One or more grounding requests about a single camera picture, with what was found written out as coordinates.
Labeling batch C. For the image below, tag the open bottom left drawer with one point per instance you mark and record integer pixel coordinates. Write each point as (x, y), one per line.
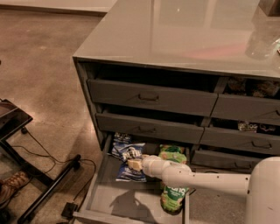
(109, 201)

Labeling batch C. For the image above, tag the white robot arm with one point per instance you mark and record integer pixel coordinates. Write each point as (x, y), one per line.
(260, 188)

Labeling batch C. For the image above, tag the grey top left drawer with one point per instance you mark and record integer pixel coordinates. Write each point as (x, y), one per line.
(168, 99)

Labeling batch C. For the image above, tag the snack bags in middle drawer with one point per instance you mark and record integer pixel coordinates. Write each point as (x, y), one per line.
(257, 127)

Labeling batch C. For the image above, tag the grey middle left drawer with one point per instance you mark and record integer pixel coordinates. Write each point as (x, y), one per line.
(146, 127)

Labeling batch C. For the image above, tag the grey top right drawer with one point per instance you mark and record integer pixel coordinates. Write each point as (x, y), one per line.
(247, 108)

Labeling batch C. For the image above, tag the blue kettle chip bag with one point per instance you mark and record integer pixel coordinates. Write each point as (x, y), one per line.
(126, 151)

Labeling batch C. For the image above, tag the front green dang bag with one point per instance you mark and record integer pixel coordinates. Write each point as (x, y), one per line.
(172, 199)

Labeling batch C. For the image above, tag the grey bottom right drawer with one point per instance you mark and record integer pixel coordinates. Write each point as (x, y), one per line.
(224, 161)

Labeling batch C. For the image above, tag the black power adapter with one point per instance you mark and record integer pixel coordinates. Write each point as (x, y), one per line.
(68, 210)

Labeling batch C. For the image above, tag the grey drawer cabinet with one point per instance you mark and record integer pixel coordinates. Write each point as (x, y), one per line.
(224, 47)

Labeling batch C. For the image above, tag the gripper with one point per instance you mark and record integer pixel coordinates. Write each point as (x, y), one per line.
(150, 166)

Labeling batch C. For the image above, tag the green dang bag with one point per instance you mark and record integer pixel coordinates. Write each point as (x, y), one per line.
(173, 153)
(172, 199)

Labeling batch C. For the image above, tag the grey drawer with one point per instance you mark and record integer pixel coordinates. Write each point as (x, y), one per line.
(224, 161)
(146, 127)
(241, 140)
(247, 108)
(168, 99)

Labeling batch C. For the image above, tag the brown shoe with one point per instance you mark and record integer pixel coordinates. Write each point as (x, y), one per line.
(11, 185)

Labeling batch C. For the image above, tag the rear green dang bag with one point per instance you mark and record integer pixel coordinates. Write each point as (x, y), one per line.
(173, 153)

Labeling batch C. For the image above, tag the grey middle right drawer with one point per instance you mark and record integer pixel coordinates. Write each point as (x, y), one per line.
(241, 140)

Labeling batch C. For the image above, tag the black cart stand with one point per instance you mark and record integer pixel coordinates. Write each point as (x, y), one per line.
(13, 119)

